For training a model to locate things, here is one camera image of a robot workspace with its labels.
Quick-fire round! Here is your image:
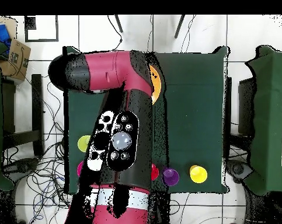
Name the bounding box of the large orange bowl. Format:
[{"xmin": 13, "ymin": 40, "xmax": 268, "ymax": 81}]
[{"xmin": 149, "ymin": 64, "xmax": 162, "ymax": 106}]

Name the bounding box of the red cup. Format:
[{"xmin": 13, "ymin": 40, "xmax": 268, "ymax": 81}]
[{"xmin": 151, "ymin": 163, "xmax": 160, "ymax": 181}]

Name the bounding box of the dark green tablecloth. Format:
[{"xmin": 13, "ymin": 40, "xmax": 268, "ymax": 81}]
[{"xmin": 62, "ymin": 45, "xmax": 231, "ymax": 195}]

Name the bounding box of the purple cup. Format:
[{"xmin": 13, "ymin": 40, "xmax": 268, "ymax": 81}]
[{"xmin": 161, "ymin": 167, "xmax": 180, "ymax": 187}]

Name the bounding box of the pale yellow translucent cup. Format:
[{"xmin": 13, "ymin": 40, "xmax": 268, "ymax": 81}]
[{"xmin": 77, "ymin": 134, "xmax": 92, "ymax": 153}]

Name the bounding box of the small red bowl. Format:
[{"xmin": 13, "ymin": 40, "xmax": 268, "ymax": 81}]
[{"xmin": 76, "ymin": 160, "xmax": 85, "ymax": 177}]

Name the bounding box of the orange yellow cup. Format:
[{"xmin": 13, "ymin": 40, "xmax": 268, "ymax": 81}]
[{"xmin": 189, "ymin": 164, "xmax": 208, "ymax": 184}]

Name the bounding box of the black tripod leg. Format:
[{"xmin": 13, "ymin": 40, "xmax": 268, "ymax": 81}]
[
  {"xmin": 114, "ymin": 15, "xmax": 124, "ymax": 33},
  {"xmin": 173, "ymin": 15, "xmax": 186, "ymax": 39}
]

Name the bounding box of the black metal stand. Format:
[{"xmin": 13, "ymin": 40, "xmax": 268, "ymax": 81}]
[{"xmin": 1, "ymin": 73, "xmax": 44, "ymax": 158}]

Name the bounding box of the dark grey floor device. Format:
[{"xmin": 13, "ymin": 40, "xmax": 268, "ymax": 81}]
[{"xmin": 227, "ymin": 159, "xmax": 253, "ymax": 180}]

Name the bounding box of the black floor device with knob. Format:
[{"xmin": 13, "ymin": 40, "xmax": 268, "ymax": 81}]
[{"xmin": 4, "ymin": 157, "xmax": 40, "ymax": 178}]

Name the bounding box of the cardboard box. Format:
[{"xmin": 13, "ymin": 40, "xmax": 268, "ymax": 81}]
[{"xmin": 0, "ymin": 37, "xmax": 32, "ymax": 82}]

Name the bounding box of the flat cardboard sheet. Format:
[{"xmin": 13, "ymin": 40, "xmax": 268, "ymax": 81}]
[{"xmin": 0, "ymin": 15, "xmax": 18, "ymax": 39}]

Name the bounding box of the blue bag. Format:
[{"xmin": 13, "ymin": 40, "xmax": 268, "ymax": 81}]
[{"xmin": 0, "ymin": 24, "xmax": 12, "ymax": 55}]

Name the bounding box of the black cable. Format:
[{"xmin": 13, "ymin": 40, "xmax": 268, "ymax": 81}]
[{"xmin": 106, "ymin": 15, "xmax": 123, "ymax": 51}]

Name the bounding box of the tangle of floor cables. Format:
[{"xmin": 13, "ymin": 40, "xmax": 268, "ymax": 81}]
[{"xmin": 1, "ymin": 59, "xmax": 74, "ymax": 224}]

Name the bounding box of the black square floor frame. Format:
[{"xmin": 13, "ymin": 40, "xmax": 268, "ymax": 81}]
[{"xmin": 23, "ymin": 15, "xmax": 60, "ymax": 43}]

